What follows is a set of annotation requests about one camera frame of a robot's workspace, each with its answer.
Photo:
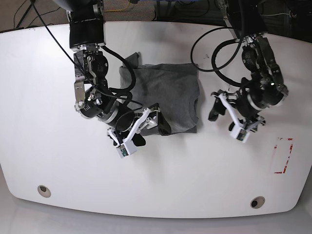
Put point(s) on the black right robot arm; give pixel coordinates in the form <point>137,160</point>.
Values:
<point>94,98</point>

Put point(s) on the right table cable grommet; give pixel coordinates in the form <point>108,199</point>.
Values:
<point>257,202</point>

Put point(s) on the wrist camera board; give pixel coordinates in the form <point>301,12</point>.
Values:
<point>126,149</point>
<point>239,134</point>

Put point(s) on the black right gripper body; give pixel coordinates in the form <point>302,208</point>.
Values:
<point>124,119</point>

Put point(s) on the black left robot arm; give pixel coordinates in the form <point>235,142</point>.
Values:
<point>266,87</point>

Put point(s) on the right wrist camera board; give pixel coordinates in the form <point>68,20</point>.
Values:
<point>126,149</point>

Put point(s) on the left table cable grommet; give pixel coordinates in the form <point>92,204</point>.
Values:
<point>44,191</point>

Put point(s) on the table cable grommet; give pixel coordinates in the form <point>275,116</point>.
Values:
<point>257,202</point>
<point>44,191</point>

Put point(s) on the grey t-shirt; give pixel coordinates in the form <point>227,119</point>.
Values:
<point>173,86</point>

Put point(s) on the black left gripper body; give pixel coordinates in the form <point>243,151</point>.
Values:
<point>249,103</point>

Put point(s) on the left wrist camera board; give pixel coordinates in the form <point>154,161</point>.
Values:
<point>239,134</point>

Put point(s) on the red tape rectangle marking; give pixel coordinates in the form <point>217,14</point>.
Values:
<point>281,155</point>

